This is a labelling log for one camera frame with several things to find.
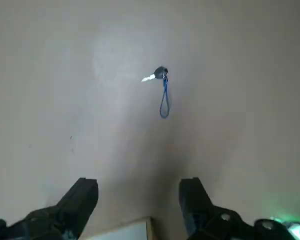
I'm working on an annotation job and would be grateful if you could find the key with blue strap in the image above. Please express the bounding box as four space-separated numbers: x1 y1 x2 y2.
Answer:
141 65 171 119

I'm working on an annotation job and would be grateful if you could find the wooden drawer box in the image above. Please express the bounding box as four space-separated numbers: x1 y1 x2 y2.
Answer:
76 216 153 240

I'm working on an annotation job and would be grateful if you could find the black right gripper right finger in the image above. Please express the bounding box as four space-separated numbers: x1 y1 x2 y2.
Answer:
178 177 297 240

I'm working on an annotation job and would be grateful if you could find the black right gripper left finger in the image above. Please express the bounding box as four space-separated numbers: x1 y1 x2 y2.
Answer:
0 177 99 240

